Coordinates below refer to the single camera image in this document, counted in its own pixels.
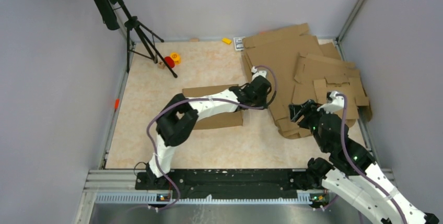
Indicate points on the yellow round toy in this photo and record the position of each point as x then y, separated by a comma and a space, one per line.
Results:
176, 58

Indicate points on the cardboard box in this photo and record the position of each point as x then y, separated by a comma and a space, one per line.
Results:
217, 117

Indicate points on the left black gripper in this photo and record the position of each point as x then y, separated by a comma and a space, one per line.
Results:
262, 104

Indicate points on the yellow block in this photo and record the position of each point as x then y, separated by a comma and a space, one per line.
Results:
226, 41

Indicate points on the red round toy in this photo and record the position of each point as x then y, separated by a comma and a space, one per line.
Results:
169, 61

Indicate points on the orange clip on frame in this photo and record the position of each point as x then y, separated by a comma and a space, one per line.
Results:
116, 104

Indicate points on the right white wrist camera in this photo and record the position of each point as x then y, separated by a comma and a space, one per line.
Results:
335, 102

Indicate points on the stack of cardboard blanks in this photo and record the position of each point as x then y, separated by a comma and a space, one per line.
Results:
304, 70

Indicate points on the small printed card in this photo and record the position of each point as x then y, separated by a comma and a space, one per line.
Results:
238, 43

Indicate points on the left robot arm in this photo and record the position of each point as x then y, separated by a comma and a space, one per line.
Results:
177, 120

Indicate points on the small wooden block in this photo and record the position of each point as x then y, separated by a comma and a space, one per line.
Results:
161, 65

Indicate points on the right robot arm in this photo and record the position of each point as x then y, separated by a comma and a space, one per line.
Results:
351, 171

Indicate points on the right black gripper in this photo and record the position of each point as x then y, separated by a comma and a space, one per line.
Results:
307, 109

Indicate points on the black camera tripod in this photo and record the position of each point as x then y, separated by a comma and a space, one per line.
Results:
107, 10

